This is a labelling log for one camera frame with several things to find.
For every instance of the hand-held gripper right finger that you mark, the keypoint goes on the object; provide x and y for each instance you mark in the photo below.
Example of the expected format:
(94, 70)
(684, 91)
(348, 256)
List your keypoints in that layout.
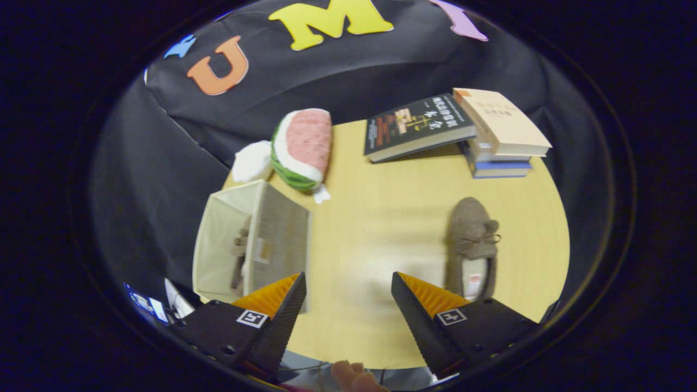
(416, 326)

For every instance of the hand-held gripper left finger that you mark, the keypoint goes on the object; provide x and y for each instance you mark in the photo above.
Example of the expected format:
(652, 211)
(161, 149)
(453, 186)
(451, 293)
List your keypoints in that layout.
(283, 326)

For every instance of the brown suede moccasin shoe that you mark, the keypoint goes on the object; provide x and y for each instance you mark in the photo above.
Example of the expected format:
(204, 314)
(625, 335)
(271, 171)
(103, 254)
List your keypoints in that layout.
(471, 228)
(239, 250)

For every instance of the grey fabric storage box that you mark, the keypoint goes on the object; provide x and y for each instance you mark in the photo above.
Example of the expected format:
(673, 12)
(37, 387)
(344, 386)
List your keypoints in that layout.
(283, 234)

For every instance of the white paper sheet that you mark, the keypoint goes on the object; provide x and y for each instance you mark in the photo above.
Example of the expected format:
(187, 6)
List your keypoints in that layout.
(178, 299)

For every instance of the blue white printed package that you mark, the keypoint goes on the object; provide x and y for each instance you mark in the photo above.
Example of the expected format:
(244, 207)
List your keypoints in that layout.
(144, 302)

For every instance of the white plush toy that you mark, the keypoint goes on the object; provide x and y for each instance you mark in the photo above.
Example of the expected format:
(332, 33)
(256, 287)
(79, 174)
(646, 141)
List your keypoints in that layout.
(251, 162)

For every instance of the blue cover book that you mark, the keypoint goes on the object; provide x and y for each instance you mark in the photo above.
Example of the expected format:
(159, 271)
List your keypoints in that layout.
(503, 169)

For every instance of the watermelon slice plush toy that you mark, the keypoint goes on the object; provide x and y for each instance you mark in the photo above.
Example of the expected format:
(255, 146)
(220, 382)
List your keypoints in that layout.
(305, 141)

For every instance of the black cover book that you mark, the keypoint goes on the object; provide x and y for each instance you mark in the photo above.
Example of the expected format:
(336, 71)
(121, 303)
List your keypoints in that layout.
(414, 125)

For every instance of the beige cover book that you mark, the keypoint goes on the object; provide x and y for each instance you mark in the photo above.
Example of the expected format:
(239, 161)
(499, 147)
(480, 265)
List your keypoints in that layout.
(501, 122)

